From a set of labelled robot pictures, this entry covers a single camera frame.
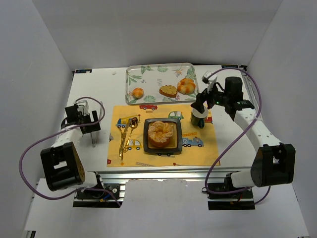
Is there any sliced loaf cake piece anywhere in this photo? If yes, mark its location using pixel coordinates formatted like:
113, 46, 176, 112
159, 85, 178, 98

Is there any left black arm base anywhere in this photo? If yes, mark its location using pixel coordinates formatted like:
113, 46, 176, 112
73, 183, 125, 208

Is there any small round bread roll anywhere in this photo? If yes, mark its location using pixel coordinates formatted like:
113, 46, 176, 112
131, 87, 144, 99

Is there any left blue corner label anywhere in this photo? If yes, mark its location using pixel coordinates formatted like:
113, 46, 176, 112
75, 69, 92, 74

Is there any right blue corner label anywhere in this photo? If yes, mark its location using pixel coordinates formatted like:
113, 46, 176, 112
221, 64, 239, 68

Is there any orange glazed donut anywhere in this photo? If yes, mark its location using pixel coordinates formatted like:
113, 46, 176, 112
177, 78, 196, 95

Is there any gold fork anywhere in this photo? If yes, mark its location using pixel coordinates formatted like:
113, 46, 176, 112
119, 119, 131, 160

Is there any gold spoon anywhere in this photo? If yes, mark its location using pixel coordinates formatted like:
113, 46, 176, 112
123, 117, 139, 154

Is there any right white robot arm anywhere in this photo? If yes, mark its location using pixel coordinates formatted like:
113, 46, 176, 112
87, 101, 295, 189

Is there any blue corner label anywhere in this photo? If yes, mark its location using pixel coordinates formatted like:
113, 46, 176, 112
75, 69, 92, 74
221, 64, 239, 68

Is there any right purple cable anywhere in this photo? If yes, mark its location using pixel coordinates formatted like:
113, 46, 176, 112
201, 67, 271, 205

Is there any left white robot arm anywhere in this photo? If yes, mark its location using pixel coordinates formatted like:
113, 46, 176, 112
40, 100, 103, 191

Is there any aluminium frame rail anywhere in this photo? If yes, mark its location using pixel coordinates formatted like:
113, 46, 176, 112
44, 171, 251, 185

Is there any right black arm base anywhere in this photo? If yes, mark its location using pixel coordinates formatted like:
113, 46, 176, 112
202, 187, 255, 211

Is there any white tropical leaf tray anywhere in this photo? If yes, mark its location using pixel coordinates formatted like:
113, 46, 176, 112
125, 63, 200, 105

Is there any black square amber plate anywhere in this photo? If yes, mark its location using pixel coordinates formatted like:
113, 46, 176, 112
143, 118, 182, 157

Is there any dark green cup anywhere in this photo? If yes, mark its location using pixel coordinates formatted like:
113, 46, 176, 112
191, 109, 208, 129

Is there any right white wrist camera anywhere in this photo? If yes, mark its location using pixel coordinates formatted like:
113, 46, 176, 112
202, 71, 217, 84

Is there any yellow vehicle print placemat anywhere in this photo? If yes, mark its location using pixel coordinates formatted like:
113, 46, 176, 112
107, 104, 218, 167

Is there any large round sugared cake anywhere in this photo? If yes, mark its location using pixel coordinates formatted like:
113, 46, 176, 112
148, 121, 173, 148

